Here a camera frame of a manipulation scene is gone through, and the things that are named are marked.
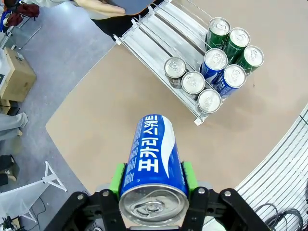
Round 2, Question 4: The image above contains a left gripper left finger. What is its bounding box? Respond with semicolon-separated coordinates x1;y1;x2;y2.
44;163;127;231

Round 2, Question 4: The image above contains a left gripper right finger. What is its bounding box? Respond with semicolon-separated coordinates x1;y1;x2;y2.
179;161;268;231

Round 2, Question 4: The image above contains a blue Pocari Sweat can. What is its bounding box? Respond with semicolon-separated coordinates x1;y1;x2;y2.
200;48;228;84
118;114;190;228
214;64;247;98

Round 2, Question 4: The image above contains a black Pepsi can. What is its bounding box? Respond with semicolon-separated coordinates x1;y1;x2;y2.
164;56;187;89
181;71;206;100
196;89;222;118

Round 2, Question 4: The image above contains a green Chilsung cider can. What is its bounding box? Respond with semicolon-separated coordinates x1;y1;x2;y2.
235;45;265;77
205;17;231;51
223;27;251;64

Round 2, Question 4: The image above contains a person's right hand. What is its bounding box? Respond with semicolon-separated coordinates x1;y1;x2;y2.
74;0;126;15

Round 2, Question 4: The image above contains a white metal stand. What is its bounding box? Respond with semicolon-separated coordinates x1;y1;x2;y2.
0;161;68;224

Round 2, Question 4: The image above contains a brown cardboard shipping box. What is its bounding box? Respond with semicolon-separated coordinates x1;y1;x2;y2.
0;47;37;103

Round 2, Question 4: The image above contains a person in grey hoodie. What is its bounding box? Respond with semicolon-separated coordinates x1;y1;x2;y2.
69;0;145;43

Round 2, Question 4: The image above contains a red black jacket pile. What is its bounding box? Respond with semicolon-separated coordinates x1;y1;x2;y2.
0;2;40;27

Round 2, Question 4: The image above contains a grey cable bundle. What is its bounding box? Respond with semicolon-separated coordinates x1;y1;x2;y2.
255;203;304;231

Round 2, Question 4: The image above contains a white wire can dispenser rack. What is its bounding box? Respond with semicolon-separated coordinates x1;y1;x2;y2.
113;0;253;126

